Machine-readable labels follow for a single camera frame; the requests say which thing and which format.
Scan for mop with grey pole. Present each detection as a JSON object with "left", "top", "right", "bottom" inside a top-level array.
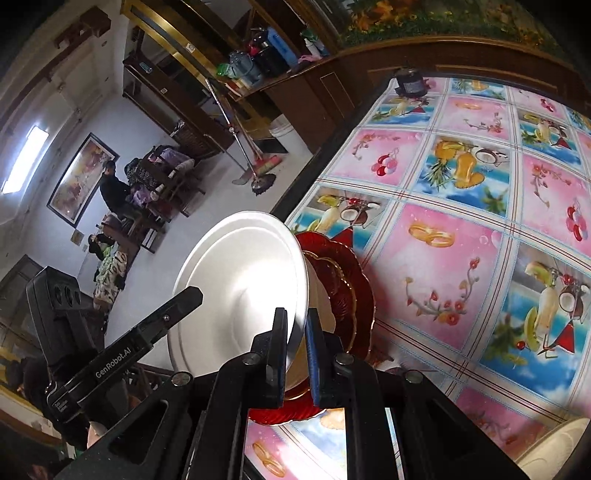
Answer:
[{"left": 205, "top": 78, "right": 278, "bottom": 195}]

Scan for black-edged table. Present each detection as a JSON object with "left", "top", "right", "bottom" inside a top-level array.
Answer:
[{"left": 240, "top": 69, "right": 591, "bottom": 480}]

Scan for small black jar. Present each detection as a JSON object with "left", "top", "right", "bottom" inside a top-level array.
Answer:
[{"left": 394, "top": 67, "right": 428, "bottom": 97}]

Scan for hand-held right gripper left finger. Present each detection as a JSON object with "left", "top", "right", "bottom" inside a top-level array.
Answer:
[{"left": 55, "top": 307, "right": 289, "bottom": 480}]

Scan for red scalloped plate gold rim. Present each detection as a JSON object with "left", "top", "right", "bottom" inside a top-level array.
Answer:
[{"left": 284, "top": 249, "right": 357, "bottom": 401}]

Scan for cream plastic bowl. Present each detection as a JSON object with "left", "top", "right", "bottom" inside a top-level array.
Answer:
[{"left": 515, "top": 418, "right": 591, "bottom": 480}]

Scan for large red plate gold print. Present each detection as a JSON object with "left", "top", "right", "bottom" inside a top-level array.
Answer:
[{"left": 248, "top": 231, "right": 376, "bottom": 426}]

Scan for blue plastic jug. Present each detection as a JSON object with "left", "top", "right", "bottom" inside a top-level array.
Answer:
[{"left": 267, "top": 28, "right": 298, "bottom": 70}]

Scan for white plastic bucket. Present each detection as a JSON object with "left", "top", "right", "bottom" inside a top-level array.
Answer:
[{"left": 269, "top": 115, "right": 309, "bottom": 155}]

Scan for brown wooden cabinet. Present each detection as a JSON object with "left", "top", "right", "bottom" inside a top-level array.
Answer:
[{"left": 226, "top": 37, "right": 591, "bottom": 153}]

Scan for ceiling light panel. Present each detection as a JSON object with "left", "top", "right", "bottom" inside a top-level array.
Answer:
[{"left": 1, "top": 126, "right": 49, "bottom": 195}]

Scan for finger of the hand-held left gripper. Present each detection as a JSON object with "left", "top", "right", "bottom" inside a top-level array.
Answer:
[{"left": 46, "top": 287, "right": 204, "bottom": 423}]

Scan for red broom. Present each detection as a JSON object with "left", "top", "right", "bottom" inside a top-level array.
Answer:
[{"left": 228, "top": 108, "right": 282, "bottom": 179}]

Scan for framed wall painting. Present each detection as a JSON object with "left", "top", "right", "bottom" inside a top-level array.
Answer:
[{"left": 46, "top": 133, "right": 120, "bottom": 228}]

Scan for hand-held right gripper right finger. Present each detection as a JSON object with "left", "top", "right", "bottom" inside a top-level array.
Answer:
[{"left": 305, "top": 307, "right": 532, "bottom": 480}]

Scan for grey-blue water jug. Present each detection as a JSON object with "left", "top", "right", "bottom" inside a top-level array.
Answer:
[{"left": 228, "top": 51, "right": 259, "bottom": 86}]

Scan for fruit print tablecloth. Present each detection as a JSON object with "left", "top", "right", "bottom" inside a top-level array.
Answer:
[{"left": 242, "top": 76, "right": 591, "bottom": 480}]

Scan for wooden chairs with cloths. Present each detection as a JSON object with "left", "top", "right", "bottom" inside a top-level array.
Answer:
[{"left": 124, "top": 145, "right": 206, "bottom": 232}]

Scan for black container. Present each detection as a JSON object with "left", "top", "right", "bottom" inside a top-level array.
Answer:
[{"left": 252, "top": 44, "right": 278, "bottom": 77}]

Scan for flower scene wall panel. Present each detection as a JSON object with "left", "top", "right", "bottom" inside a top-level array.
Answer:
[{"left": 342, "top": 0, "right": 559, "bottom": 51}]

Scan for white plate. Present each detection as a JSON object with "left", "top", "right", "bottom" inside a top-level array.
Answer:
[
  {"left": 287, "top": 271, "right": 336, "bottom": 389},
  {"left": 167, "top": 210, "right": 309, "bottom": 384}
]

